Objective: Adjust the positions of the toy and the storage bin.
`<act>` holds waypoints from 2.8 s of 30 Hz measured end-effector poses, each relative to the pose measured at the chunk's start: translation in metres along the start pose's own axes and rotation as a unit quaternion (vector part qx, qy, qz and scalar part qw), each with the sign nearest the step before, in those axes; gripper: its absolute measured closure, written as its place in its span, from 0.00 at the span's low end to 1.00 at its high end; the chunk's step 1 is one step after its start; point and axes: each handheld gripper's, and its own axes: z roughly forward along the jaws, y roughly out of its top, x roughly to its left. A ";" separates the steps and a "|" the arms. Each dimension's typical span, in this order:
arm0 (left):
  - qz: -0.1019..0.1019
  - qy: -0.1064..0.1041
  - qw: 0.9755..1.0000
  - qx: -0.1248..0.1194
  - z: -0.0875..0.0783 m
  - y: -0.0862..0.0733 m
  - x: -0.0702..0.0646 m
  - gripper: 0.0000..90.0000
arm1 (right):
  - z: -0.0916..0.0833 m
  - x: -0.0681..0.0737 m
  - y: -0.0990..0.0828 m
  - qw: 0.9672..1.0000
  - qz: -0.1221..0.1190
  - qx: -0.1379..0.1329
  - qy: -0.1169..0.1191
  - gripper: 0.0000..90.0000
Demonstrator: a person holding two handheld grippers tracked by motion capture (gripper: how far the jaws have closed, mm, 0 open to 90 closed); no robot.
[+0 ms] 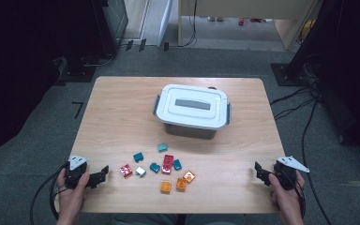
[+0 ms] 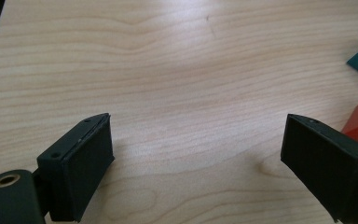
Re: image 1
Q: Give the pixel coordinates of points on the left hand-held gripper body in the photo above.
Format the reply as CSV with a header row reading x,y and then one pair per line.
x,y
76,162

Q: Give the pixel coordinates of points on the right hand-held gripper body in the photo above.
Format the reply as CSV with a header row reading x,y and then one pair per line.
x,y
289,162

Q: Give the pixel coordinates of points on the red white-patterned toy brick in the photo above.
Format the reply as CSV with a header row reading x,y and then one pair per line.
x,y
126,171

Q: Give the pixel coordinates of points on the white-topped teal toy brick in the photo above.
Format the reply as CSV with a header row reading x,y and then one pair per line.
x,y
140,171

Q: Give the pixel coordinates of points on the light teal toy brick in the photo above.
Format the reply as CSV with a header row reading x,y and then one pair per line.
x,y
162,147

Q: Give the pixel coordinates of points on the orange white-printed toy brick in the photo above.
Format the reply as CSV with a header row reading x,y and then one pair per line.
x,y
189,176

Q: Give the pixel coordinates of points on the brown transparent storage box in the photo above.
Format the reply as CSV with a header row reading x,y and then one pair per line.
x,y
189,132

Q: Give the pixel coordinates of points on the white storage box lid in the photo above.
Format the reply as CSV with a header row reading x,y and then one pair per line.
x,y
193,93

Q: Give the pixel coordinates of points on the person's left hand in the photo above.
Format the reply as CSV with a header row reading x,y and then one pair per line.
x,y
72,200

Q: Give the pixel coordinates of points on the person's right hand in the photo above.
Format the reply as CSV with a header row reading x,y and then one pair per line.
x,y
289,201

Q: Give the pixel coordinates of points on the black metal stand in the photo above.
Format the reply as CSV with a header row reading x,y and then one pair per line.
x,y
286,75

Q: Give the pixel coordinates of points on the black stand base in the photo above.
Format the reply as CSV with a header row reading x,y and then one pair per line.
x,y
76,74

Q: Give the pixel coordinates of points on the black round table grommet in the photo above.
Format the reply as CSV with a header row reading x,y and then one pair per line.
x,y
212,87

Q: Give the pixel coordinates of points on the dark curtain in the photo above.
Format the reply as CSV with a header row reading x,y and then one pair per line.
x,y
356,62
12,62

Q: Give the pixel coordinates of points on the yellow object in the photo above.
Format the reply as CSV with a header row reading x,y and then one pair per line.
x,y
307,28

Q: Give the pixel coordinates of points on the small red object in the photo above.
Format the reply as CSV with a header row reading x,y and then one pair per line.
x,y
241,21

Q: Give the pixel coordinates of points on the dark glass cabinet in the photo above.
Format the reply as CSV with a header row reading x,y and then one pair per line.
x,y
117,18

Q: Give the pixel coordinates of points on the light wooden desk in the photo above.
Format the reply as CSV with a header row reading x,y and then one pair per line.
x,y
247,7

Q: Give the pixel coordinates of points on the white panel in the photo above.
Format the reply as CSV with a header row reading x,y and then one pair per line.
x,y
165,22

